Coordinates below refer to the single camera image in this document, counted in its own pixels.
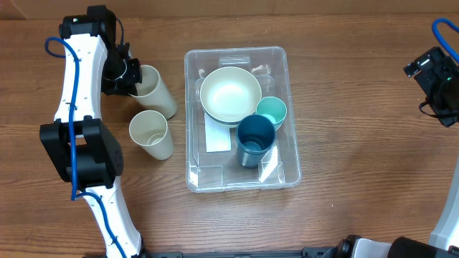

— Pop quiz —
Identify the black rail at table edge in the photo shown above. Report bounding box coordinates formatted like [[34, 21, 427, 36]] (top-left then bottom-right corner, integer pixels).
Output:
[[143, 234, 394, 258]]

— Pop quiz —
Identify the dark blue tall cup front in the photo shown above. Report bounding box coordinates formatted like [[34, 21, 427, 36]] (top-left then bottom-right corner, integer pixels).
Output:
[[236, 115, 276, 154]]

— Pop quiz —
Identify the blue bowl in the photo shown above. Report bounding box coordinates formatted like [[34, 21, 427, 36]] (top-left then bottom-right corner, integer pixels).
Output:
[[204, 108, 249, 128]]

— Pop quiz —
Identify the mint green small cup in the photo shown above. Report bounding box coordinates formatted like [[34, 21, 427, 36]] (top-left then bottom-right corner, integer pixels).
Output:
[[255, 97, 287, 125]]

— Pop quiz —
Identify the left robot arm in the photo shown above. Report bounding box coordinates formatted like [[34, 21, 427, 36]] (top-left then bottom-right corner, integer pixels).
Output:
[[39, 5, 148, 257]]

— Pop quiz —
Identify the white label in bin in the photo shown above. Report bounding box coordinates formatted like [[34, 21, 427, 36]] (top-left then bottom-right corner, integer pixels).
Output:
[[204, 113, 231, 153]]

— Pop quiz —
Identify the cream bowl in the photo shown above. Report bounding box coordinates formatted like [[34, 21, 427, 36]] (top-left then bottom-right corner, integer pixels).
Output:
[[200, 67, 262, 115]]

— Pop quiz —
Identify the beige tall cup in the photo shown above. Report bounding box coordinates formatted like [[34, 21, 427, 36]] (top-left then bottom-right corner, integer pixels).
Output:
[[131, 64, 178, 119], [129, 110, 174, 160]]

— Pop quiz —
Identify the dark blue tall cup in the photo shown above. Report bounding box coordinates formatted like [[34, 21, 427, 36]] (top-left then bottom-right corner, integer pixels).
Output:
[[236, 115, 276, 154], [237, 140, 268, 168]]

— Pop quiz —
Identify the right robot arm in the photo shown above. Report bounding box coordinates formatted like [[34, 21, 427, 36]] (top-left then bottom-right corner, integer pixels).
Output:
[[387, 47, 458, 257]]

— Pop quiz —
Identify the beige tall cup front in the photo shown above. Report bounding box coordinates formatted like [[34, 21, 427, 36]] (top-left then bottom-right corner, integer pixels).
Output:
[[129, 110, 174, 160]]

